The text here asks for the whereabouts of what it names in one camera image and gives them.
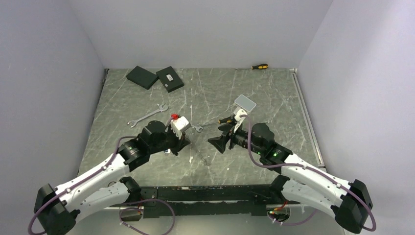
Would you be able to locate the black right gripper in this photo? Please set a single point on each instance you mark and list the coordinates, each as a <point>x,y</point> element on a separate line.
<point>219,142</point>

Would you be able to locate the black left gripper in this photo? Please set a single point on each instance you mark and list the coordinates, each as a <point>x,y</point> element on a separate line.
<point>179,144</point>

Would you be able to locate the metal arc keyring plate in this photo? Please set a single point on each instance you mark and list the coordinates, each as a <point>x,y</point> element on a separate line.
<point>201,156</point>

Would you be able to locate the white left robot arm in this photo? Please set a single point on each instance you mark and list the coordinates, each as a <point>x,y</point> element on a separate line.
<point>59,208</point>

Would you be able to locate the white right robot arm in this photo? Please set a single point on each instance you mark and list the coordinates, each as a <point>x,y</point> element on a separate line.
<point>349,203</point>

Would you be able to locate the yellow black screwdriver near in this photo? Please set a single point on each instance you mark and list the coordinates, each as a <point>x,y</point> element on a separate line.
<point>220,121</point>

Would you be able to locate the small silver wrench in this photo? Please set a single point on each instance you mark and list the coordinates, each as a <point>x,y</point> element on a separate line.
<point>199,129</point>

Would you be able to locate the large silver wrench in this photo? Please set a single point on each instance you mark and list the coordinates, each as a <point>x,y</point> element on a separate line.
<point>161,108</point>

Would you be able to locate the clear plastic box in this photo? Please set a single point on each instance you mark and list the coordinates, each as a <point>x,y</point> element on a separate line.
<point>245,103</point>

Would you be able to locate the black box with label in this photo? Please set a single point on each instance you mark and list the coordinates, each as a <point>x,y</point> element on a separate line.
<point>170,79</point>

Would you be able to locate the black flat box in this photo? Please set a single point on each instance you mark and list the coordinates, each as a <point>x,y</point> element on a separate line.
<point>142,77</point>

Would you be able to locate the orange black screwdriver far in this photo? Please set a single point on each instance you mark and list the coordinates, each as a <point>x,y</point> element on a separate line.
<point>255,67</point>

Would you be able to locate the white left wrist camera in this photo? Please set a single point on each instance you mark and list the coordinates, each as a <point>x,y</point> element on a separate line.
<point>179,124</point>

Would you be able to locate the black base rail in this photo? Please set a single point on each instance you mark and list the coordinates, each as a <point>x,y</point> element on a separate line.
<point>255,200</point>

